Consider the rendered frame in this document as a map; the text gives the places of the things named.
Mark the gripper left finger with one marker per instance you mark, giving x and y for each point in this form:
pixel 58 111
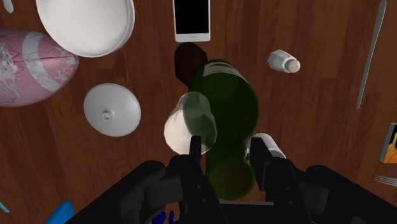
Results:
pixel 173 192

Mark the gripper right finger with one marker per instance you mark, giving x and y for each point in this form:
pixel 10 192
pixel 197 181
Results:
pixel 288 186

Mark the white cylinder object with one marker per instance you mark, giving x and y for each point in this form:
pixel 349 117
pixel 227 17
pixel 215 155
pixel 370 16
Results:
pixel 273 144

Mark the clear drinking glass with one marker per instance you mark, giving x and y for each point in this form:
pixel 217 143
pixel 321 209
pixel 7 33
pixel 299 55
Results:
pixel 178 133

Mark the dark green glass bottle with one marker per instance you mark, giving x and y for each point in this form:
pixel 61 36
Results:
pixel 232 108

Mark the grey fork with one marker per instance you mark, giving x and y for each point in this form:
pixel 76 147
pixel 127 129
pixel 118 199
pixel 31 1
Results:
pixel 387 180

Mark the white round lid with knob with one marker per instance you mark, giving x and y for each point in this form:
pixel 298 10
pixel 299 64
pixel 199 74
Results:
pixel 111 108

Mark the book with orange cover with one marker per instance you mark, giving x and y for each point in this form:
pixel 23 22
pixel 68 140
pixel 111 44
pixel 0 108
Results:
pixel 390 145

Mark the blue flat object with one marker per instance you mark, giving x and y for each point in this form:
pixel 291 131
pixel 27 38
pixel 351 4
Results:
pixel 60 214

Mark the white salt shaker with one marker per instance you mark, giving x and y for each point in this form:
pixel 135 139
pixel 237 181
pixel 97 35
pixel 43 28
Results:
pixel 282 61

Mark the grey table knife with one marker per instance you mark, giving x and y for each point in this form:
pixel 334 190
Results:
pixel 372 49

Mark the thin cyan object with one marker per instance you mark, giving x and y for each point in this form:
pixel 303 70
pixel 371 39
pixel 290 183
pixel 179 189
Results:
pixel 3 207

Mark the white smartphone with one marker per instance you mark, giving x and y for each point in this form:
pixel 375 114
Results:
pixel 191 15

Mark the white bowl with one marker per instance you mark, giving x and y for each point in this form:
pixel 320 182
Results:
pixel 86 24

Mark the pink and white oval ball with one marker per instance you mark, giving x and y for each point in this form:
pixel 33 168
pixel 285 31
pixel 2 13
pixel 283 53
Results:
pixel 28 68

